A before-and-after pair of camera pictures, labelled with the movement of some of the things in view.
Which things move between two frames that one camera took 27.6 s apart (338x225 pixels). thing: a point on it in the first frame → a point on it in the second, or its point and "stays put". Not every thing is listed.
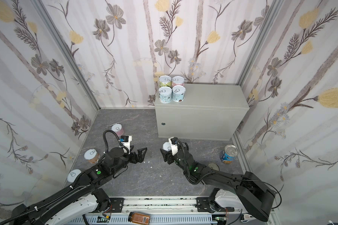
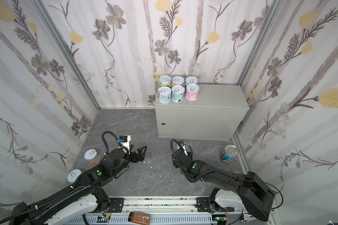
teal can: x=165 y=94 stays put
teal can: x=178 y=92 stays put
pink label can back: x=118 y=129 → x=192 y=90
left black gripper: x=134 y=156 stays put
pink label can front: x=178 y=80 stays put
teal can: x=166 y=146 → x=191 y=80
